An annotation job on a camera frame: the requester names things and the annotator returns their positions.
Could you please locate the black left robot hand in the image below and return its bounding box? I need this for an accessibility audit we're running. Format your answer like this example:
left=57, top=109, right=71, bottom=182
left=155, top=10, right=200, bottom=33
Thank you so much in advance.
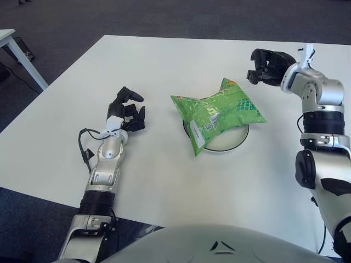
left=106, top=86, right=146, bottom=133

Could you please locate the white plate with black rim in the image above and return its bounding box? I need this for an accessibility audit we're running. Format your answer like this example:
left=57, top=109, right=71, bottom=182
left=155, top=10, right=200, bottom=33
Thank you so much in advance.
left=182, top=97, right=250, bottom=153

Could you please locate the grey robot torso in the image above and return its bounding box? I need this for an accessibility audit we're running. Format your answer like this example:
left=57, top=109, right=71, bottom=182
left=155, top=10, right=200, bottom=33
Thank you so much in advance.
left=105, top=223, right=334, bottom=263

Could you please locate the green snack bag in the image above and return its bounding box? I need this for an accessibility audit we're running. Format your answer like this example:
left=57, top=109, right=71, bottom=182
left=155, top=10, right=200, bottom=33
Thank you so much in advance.
left=171, top=77, right=267, bottom=157

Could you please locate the black box under side table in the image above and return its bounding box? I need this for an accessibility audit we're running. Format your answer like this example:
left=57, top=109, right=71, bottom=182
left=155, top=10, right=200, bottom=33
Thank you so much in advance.
left=12, top=37, right=36, bottom=61

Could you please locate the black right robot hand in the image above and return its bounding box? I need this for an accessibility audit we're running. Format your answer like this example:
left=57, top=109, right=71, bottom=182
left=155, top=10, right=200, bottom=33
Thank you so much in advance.
left=246, top=48, right=297, bottom=88

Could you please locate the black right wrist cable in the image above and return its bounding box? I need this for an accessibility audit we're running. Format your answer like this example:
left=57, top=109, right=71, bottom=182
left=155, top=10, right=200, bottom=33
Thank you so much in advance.
left=297, top=113, right=327, bottom=253

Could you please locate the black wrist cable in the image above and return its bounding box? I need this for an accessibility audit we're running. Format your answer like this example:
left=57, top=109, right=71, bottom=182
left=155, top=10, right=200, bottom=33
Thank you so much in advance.
left=78, top=128, right=121, bottom=176
left=297, top=113, right=327, bottom=253

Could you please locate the white table leg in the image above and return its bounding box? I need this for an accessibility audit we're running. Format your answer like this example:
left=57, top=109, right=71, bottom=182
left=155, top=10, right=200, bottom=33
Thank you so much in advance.
left=0, top=28, right=49, bottom=91

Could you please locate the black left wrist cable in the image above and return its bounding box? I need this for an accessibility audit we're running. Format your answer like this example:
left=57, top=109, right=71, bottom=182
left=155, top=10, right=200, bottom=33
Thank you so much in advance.
left=78, top=128, right=121, bottom=176

